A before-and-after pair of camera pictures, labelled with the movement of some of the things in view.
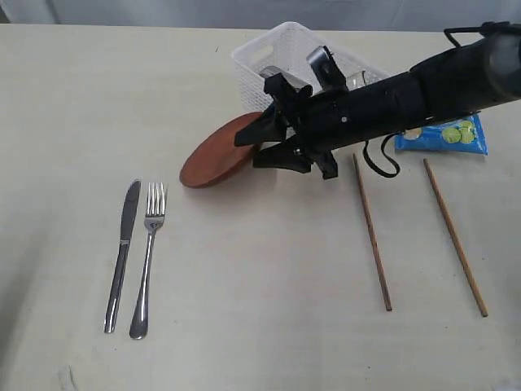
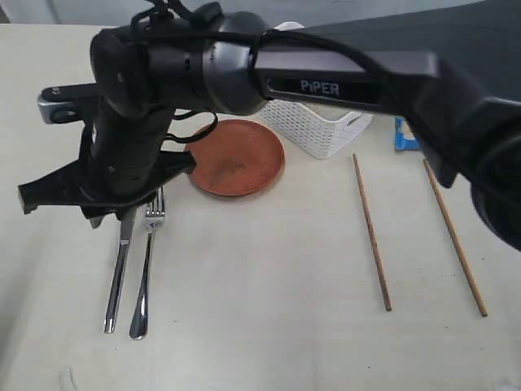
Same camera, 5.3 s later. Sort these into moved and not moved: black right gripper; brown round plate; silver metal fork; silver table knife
Moved: brown round plate; black right gripper
Not moved: silver metal fork; silver table knife
